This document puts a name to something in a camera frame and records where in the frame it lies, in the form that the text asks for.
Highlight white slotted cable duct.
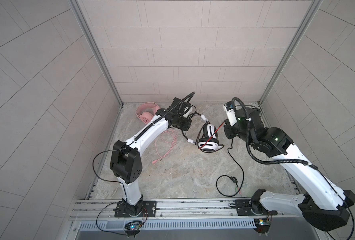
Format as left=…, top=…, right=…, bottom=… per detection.
left=79, top=219, right=255, bottom=232

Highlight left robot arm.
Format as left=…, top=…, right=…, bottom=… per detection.
left=110, top=92, right=195, bottom=217

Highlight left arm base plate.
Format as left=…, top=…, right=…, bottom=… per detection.
left=113, top=200, right=157, bottom=218

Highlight pink headphone cable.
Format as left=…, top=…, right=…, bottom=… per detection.
left=151, top=127, right=178, bottom=165

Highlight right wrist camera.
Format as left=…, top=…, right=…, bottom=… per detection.
left=223, top=102, right=237, bottom=126

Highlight black headphone cable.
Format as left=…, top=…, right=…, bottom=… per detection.
left=215, top=137, right=245, bottom=198

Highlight right controller circuit board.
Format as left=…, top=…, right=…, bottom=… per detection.
left=253, top=218, right=271, bottom=234

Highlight left controller circuit board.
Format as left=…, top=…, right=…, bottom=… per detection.
left=125, top=221, right=143, bottom=231

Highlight pink headphones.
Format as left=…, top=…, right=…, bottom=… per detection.
left=135, top=102, right=160, bottom=125

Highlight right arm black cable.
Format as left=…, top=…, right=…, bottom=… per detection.
left=231, top=96, right=355, bottom=240

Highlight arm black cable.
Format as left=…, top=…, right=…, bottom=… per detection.
left=92, top=91, right=196, bottom=184
left=231, top=96, right=355, bottom=240

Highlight aluminium mounting rail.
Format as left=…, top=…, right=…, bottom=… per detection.
left=70, top=198, right=295, bottom=220

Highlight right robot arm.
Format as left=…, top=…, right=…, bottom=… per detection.
left=223, top=102, right=355, bottom=232

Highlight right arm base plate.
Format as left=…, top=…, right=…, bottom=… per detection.
left=234, top=199, right=278, bottom=217

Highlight controller circuit board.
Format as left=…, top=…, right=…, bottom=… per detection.
left=125, top=221, right=143, bottom=231
left=253, top=218, right=271, bottom=234

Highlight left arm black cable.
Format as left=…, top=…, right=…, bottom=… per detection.
left=92, top=91, right=196, bottom=184

